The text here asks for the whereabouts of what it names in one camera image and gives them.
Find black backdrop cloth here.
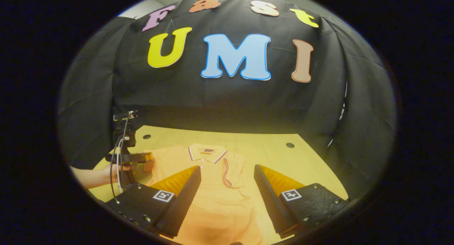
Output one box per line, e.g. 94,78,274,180
58,0,397,203

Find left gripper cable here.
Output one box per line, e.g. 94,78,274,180
109,112,133,197

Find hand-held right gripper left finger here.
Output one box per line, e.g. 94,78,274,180
105,166,202,238

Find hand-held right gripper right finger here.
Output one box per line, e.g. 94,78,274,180
254,164,351,239

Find orange T-shirt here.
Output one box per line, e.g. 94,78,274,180
144,143,265,245

